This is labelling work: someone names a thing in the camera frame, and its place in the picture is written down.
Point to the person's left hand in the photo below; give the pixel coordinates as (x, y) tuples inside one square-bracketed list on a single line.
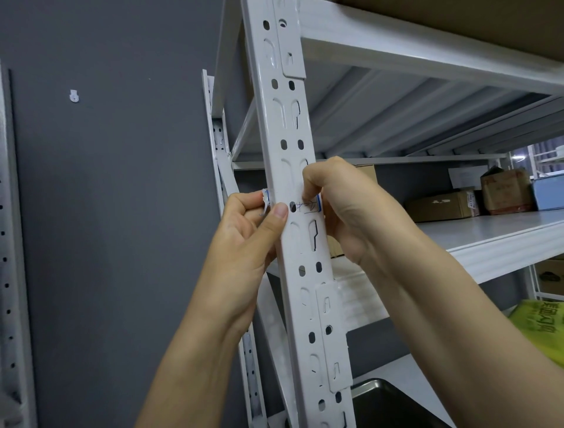
[(238, 264)]

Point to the person's right hand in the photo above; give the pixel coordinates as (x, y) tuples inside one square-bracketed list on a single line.
[(365, 211)]

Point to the person's left thumb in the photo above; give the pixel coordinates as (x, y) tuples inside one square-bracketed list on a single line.
[(273, 233)]

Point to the person's right thumb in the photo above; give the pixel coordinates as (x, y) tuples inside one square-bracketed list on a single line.
[(330, 220)]

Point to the white label sticker blue border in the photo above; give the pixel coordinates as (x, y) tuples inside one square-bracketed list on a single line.
[(301, 207)]

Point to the person's right forearm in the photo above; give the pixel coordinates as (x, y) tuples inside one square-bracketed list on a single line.
[(449, 335)]

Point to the person's left forearm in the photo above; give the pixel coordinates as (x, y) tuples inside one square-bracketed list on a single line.
[(198, 374)]

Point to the plain brown cardboard box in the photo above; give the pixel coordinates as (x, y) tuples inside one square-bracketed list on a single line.
[(366, 173)]

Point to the flat brown cardboard box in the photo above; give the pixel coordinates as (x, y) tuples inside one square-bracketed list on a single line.
[(440, 206)]

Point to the white metal shelf rack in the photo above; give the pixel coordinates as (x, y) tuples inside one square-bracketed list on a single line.
[(286, 110)]

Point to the white paper box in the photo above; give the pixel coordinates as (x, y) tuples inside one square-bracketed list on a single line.
[(467, 176)]

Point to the brown cardboard box red print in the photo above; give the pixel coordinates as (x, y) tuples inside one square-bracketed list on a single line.
[(506, 190)]

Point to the dark metal tray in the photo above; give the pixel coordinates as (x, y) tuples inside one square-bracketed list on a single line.
[(387, 408)]

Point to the blue plastic box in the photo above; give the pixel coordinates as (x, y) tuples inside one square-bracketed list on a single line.
[(548, 194)]

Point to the white background rack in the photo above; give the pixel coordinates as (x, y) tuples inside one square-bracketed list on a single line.
[(544, 154)]

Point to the brown cardboard box black print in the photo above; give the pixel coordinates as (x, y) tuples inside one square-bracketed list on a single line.
[(551, 275)]

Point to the yellow green plastic bag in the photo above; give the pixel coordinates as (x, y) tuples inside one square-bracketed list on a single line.
[(543, 328)]

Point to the white perforated metal upright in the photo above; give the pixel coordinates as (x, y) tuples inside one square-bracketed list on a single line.
[(11, 264)]

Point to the leaning white slotted metal post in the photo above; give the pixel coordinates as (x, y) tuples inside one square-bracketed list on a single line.
[(220, 145)]

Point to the small white wall hook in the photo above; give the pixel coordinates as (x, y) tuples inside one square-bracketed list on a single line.
[(75, 95)]

